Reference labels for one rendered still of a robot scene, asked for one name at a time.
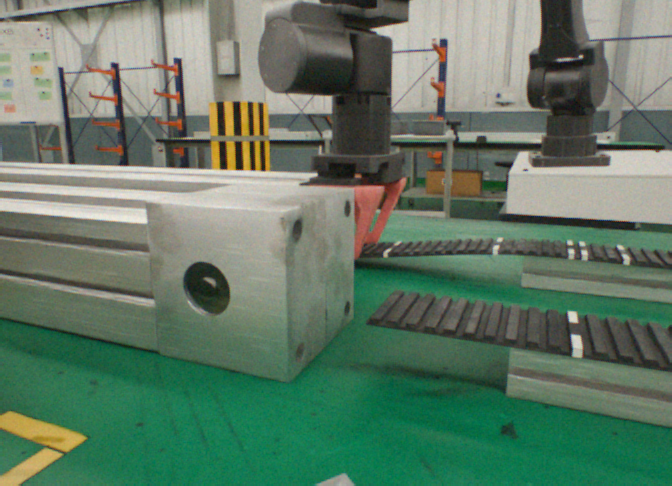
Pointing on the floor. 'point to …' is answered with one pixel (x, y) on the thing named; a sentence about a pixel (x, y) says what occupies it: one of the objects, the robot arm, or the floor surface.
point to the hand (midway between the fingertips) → (360, 244)
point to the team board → (30, 78)
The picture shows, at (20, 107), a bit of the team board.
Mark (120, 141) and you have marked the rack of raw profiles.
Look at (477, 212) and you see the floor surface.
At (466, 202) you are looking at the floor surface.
